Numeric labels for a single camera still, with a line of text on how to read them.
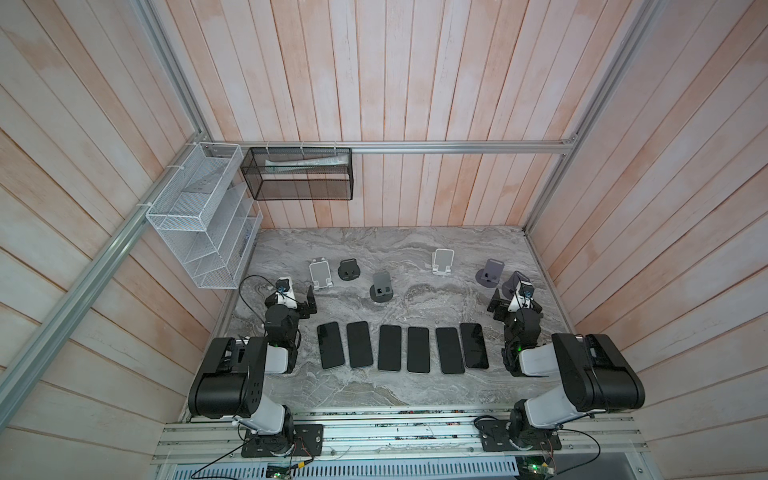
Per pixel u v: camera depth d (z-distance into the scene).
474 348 0.88
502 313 0.82
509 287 1.02
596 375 0.46
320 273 1.02
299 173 1.04
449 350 0.88
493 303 0.85
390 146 0.98
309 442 0.73
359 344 0.92
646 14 0.69
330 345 0.91
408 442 0.74
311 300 0.84
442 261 1.07
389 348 0.89
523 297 0.76
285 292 0.77
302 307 0.83
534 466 0.71
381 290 0.98
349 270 1.04
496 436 0.73
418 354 0.88
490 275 1.01
